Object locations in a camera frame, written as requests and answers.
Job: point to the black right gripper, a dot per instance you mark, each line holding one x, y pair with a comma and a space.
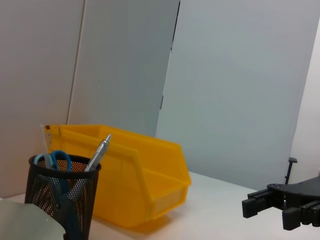
297, 191

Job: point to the silver white pen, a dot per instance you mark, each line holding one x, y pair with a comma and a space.
98, 155

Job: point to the blue scissors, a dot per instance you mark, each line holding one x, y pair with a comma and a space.
62, 160

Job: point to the clear plastic ruler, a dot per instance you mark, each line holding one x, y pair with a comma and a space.
46, 145

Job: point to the black mesh pen holder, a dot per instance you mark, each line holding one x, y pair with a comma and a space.
75, 200

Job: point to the yellow plastic bin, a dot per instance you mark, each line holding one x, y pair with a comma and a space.
140, 175

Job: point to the dark background post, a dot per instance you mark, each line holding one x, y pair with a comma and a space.
290, 170

